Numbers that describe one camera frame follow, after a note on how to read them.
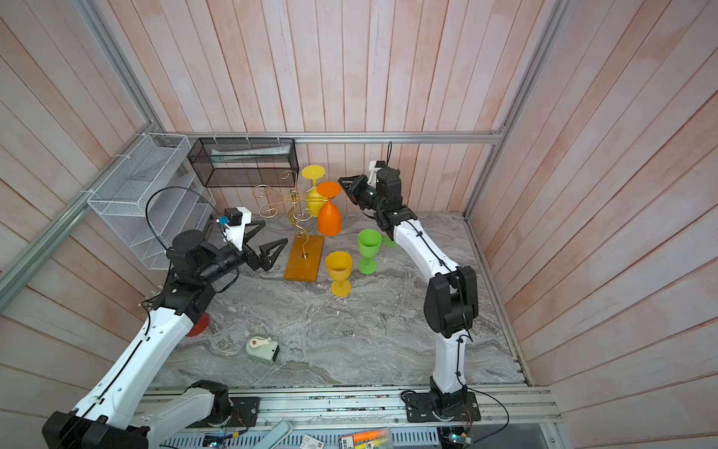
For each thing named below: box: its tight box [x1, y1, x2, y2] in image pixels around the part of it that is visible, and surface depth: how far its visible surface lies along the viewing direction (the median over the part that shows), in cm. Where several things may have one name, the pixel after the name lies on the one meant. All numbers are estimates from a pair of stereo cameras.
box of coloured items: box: [338, 427, 394, 449], surface depth 70 cm
